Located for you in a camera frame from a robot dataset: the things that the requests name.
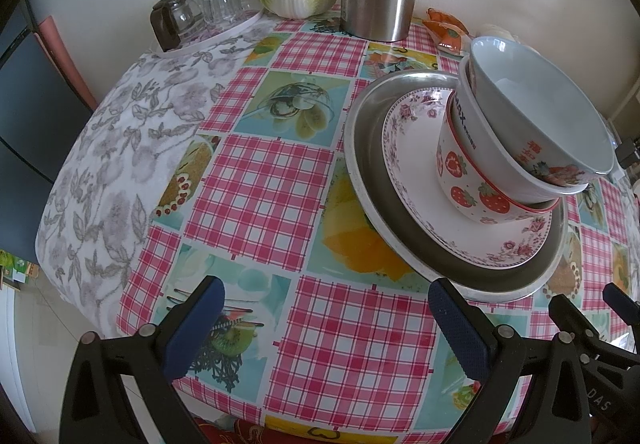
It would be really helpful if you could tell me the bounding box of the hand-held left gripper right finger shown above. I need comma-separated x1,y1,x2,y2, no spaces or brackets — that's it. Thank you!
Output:
429,278,593,444

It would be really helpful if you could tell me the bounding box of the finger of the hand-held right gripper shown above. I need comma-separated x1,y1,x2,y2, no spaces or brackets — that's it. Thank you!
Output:
602,283,640,355
548,296,608,360

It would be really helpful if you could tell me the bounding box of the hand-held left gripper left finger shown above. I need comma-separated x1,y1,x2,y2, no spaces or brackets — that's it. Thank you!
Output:
60,275,226,444

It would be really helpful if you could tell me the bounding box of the strawberry print bowl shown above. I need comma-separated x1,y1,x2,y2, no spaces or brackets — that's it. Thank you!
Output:
436,94,560,225

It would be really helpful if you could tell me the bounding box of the pink floral plate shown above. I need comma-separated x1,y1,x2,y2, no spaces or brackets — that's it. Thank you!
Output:
382,86,553,270

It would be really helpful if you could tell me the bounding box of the stainless steel basin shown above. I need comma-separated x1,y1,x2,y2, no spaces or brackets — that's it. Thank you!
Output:
344,71,568,303

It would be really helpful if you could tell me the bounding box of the white square bowl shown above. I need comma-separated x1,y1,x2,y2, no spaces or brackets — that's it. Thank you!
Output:
446,66,592,201

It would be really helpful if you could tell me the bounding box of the floral pink-rimmed plate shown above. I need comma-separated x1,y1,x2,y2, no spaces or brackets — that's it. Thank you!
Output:
467,36,617,177

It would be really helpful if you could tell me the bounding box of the red patterned cloth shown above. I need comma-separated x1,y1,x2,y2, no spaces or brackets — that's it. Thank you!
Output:
192,416,286,444

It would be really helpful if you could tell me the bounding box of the pink checked tablecloth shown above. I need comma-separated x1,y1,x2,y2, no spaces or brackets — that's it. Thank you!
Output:
115,6,640,444

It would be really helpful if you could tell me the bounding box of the grey floral cloth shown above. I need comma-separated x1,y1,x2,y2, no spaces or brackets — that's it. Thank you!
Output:
35,19,276,340

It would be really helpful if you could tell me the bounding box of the green carton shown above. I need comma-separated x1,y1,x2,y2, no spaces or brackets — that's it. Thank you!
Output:
0,249,40,292

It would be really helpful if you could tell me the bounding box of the dark grey cabinet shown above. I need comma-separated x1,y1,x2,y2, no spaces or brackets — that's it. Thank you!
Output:
0,0,97,270

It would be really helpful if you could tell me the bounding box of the bag of white buns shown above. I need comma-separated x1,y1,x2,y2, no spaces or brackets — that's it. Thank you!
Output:
481,23,522,43

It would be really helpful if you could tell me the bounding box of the pink board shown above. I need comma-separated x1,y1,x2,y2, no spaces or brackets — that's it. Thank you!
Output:
37,15,99,111

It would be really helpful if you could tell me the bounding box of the white round tray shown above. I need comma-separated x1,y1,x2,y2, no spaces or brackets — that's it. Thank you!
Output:
162,9,264,56

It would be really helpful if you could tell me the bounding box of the dark brown glass jar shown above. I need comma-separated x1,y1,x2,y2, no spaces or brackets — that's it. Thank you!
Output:
151,0,187,52

